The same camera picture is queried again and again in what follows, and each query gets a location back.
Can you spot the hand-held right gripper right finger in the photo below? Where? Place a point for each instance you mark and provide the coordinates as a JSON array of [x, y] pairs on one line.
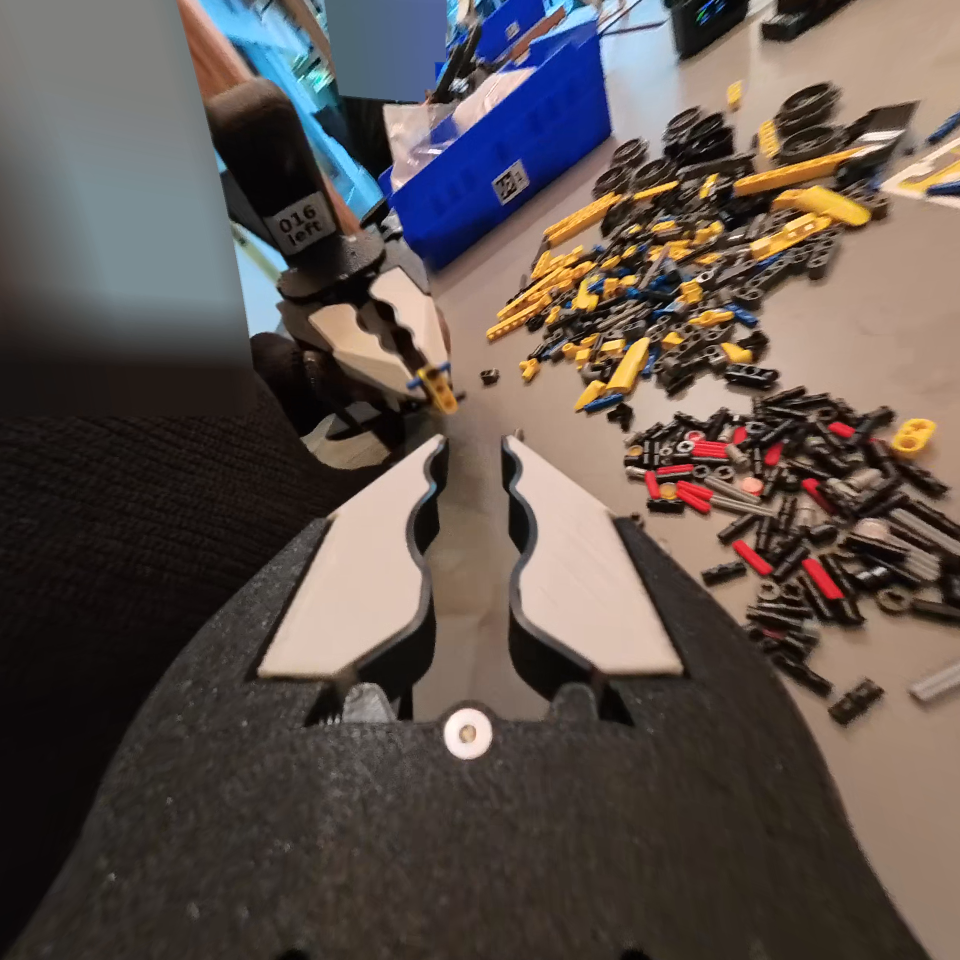
[[600, 592]]

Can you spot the light grey toy axle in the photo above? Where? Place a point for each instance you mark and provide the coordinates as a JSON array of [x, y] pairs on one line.
[[941, 681]]

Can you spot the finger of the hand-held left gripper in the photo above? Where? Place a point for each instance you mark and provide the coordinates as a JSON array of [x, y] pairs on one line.
[[420, 322], [352, 337]]

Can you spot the clear plastic bag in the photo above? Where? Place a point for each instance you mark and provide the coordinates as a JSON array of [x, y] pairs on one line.
[[480, 105]]

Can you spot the small yellow toy connector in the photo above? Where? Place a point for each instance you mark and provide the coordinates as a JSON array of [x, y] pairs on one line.
[[529, 368]]

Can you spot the pile of yellow grey beams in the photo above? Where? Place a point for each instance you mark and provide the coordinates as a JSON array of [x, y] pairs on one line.
[[637, 360]]

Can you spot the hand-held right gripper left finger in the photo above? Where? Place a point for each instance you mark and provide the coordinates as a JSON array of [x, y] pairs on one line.
[[345, 592]]

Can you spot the pile of black red pins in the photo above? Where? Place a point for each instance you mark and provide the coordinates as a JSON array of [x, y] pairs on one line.
[[787, 480]]

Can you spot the yellow two-hole toy connector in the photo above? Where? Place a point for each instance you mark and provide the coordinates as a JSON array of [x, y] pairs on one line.
[[913, 436]]

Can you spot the black two-hole toy plate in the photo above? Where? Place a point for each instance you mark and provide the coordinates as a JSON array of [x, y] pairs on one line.
[[855, 701]]

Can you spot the small black toy connector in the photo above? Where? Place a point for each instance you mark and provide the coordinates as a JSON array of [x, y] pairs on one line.
[[490, 376]]

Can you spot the blue plastic bin with tag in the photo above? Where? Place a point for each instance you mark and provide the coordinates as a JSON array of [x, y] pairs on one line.
[[540, 150]]

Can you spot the printed instruction booklet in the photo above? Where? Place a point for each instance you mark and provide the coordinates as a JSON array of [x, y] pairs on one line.
[[930, 169]]

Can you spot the yellow toy beam blue pins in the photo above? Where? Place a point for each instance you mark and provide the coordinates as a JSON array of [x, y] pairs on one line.
[[442, 394]]

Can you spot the black charger with screen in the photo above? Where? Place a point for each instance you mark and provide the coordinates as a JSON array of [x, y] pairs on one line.
[[709, 26]]

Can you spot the blue toy pin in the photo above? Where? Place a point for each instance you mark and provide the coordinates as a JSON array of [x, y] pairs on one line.
[[943, 127], [941, 187]]

